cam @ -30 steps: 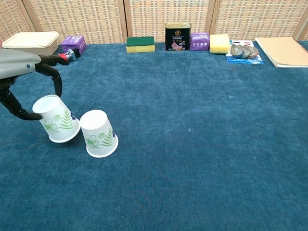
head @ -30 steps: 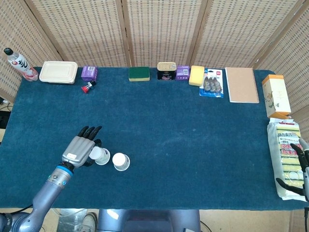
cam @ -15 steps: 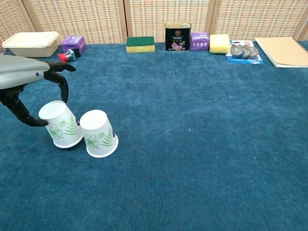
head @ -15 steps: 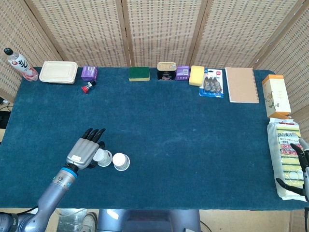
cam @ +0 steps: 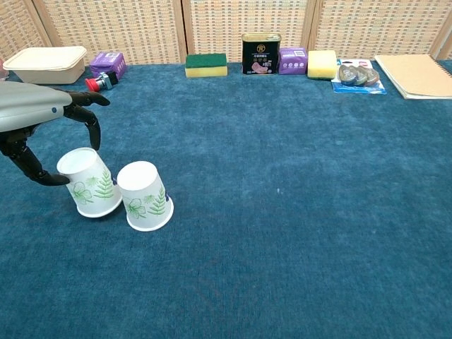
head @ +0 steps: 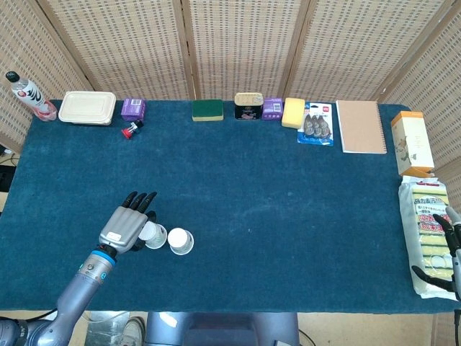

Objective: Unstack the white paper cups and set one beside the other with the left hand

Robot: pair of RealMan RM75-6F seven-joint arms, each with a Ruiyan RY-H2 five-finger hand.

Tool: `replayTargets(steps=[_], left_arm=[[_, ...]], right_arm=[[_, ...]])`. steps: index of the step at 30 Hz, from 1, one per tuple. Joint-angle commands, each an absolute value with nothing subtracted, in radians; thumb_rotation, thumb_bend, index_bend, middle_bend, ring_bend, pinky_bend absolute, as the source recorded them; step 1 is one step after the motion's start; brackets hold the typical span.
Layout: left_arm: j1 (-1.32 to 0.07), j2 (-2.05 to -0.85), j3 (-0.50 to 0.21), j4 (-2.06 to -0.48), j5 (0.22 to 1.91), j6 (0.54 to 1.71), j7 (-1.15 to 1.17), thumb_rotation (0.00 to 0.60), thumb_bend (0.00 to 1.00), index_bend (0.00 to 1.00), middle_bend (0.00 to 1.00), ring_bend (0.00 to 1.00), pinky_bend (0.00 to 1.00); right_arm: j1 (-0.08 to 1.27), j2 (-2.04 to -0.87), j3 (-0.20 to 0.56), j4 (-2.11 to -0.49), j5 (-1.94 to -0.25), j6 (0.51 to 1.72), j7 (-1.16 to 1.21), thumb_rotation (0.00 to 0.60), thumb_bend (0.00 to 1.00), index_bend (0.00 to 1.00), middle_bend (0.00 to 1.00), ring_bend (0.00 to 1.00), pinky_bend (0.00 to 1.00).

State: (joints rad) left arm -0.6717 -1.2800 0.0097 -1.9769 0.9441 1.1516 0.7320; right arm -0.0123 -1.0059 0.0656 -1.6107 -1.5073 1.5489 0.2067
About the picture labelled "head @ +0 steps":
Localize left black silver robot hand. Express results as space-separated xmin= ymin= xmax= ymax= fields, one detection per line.
xmin=98 ymin=191 xmax=158 ymax=252

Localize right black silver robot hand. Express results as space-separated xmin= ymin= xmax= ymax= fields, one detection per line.
xmin=411 ymin=205 xmax=461 ymax=301

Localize white plastic cup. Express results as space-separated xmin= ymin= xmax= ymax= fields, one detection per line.
xmin=166 ymin=227 xmax=194 ymax=256
xmin=138 ymin=220 xmax=169 ymax=250

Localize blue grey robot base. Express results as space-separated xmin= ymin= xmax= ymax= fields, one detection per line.
xmin=146 ymin=311 xmax=300 ymax=346

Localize packaged yellow sponge multipack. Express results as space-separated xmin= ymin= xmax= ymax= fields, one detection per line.
xmin=398 ymin=175 xmax=458 ymax=300

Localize red black stamp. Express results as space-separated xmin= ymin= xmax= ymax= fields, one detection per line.
xmin=122 ymin=120 xmax=144 ymax=140

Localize shiny metal floor plate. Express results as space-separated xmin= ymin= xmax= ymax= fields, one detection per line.
xmin=86 ymin=311 xmax=130 ymax=346

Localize grey shoe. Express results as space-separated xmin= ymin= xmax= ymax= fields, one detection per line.
xmin=124 ymin=316 xmax=146 ymax=346

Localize purple cardboard box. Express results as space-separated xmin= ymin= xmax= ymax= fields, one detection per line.
xmin=261 ymin=96 xmax=285 ymax=122
xmin=120 ymin=98 xmax=147 ymax=122

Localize beige lidded food container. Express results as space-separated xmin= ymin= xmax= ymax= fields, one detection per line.
xmin=58 ymin=91 xmax=117 ymax=126

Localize orange white tall carton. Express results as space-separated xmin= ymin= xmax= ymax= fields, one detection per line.
xmin=390 ymin=110 xmax=436 ymax=177

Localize blue felt table mat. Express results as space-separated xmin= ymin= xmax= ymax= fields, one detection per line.
xmin=0 ymin=99 xmax=455 ymax=314

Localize green yellow scouring sponge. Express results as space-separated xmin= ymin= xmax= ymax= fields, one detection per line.
xmin=191 ymin=99 xmax=224 ymax=123

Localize clear plastic drink bottle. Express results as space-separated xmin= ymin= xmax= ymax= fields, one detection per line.
xmin=5 ymin=71 xmax=58 ymax=123

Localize brown spiral notebook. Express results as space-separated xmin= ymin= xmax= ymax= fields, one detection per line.
xmin=335 ymin=99 xmax=388 ymax=155

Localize black luncheon meat can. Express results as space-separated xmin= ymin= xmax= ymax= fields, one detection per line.
xmin=233 ymin=92 xmax=264 ymax=120

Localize bamboo folding screen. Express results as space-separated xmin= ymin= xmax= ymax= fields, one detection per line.
xmin=0 ymin=0 xmax=461 ymax=208

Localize blue blister pack of hooks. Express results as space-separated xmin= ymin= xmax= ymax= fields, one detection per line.
xmin=297 ymin=101 xmax=335 ymax=146

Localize yellow foam sponge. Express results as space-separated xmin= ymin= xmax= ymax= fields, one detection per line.
xmin=281 ymin=97 xmax=306 ymax=129

